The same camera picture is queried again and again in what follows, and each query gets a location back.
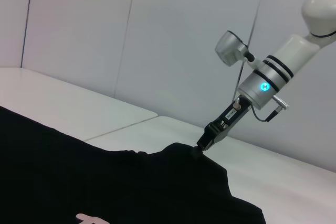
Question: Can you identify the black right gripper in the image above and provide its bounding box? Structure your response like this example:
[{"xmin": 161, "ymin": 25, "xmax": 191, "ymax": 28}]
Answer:
[{"xmin": 194, "ymin": 97, "xmax": 252, "ymax": 154}]

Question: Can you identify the black shirt with FREE print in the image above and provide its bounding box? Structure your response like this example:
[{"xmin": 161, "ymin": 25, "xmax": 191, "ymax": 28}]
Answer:
[{"xmin": 0, "ymin": 105, "xmax": 266, "ymax": 224}]

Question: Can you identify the right gripper cable with connector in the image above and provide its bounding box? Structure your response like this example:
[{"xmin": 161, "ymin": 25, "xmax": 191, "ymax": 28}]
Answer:
[{"xmin": 250, "ymin": 94, "xmax": 291, "ymax": 123}]

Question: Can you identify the thin grey camera cable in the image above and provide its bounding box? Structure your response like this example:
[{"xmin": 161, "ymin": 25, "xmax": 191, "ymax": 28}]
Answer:
[{"xmin": 233, "ymin": 52, "xmax": 256, "ymax": 102}]

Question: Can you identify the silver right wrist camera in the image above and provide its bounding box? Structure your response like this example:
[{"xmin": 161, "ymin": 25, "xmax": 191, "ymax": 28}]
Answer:
[{"xmin": 214, "ymin": 31, "xmax": 250, "ymax": 67}]

